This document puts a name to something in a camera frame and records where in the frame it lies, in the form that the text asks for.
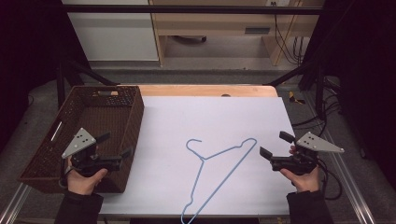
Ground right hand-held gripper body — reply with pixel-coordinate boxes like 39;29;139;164
270;131;346;176

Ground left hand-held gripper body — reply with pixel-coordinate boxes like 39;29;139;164
61;127;124;178

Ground person's right hand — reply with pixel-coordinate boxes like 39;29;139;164
279;145;321;194

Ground person's left hand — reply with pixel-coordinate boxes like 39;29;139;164
65;158;108;196

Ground brown woven basket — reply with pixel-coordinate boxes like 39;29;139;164
17;85;146;195

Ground yellow and black tool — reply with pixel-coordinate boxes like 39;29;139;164
287;91;306;105

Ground white table mat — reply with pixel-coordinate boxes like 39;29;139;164
98;95;297;217

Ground black curtain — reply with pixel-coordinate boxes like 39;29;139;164
300;0;396;183
0;0;92;153

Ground white cabinet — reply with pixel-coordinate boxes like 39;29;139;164
61;0;161;63

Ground wooden desk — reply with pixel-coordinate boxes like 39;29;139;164
148;0;325;67

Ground black floor cables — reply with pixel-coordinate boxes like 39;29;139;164
290;76;345;138

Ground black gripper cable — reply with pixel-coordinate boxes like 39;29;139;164
58;165;76;189
317;158;344;202

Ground aluminium rail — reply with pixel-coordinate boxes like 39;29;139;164
303;91;377;224
0;182;33;224

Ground blue wire hanger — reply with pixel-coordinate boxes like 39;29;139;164
179;137;259;224

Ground black metal frame leg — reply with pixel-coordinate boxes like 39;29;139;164
55;57;120;108
266;57;329;118

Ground bundle of black cables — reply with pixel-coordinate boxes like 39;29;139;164
270;1;311;66

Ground black metal frame bar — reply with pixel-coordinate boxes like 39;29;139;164
61;4;325;16

